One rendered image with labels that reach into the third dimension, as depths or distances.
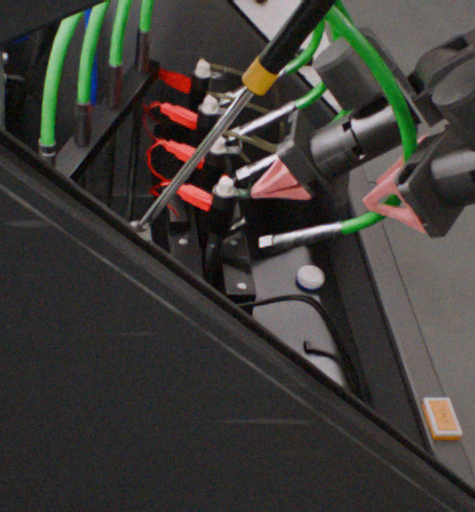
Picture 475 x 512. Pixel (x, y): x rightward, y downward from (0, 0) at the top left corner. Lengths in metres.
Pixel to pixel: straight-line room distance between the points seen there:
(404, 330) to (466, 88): 0.48
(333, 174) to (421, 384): 0.28
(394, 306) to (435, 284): 1.51
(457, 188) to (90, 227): 0.37
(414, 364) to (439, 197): 0.33
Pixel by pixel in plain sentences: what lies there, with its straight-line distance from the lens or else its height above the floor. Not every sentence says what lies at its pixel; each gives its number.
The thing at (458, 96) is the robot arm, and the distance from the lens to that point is 0.88.
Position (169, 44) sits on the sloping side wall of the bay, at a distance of 1.43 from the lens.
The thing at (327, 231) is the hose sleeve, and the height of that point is 1.15.
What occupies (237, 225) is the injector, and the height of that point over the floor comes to 1.05.
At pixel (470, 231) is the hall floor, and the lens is 3.03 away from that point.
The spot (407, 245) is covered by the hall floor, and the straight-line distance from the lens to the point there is 2.91.
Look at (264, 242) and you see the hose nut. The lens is 1.11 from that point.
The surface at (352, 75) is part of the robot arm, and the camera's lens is 1.07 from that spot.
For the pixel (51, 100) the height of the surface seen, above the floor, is 1.22.
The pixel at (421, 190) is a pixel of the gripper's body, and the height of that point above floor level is 1.27.
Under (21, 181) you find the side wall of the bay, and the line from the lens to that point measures 0.71.
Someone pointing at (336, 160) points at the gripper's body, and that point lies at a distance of 1.12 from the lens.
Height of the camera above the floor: 1.84
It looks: 42 degrees down
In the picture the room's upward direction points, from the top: 11 degrees clockwise
